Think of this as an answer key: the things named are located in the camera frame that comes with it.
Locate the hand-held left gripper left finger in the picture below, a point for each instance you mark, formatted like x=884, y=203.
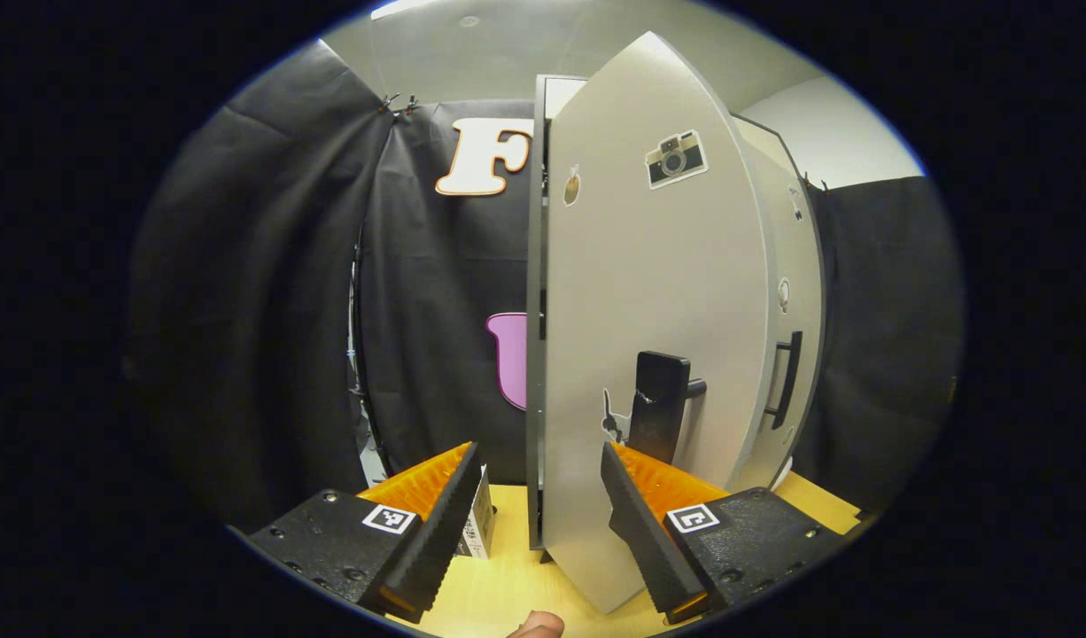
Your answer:
x=428, y=540

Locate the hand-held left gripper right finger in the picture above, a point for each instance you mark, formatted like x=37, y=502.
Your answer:
x=649, y=540

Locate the grey cabinet door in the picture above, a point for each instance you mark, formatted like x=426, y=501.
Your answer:
x=795, y=266
x=649, y=266

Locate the small white cardboard box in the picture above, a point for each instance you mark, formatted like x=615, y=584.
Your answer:
x=481, y=523

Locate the black backdrop cloth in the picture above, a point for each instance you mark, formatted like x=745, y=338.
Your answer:
x=259, y=292

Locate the black cloth clip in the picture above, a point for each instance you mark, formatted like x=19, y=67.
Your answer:
x=818, y=184
x=401, y=104

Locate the ceiling light panel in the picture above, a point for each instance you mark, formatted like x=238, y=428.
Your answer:
x=406, y=7

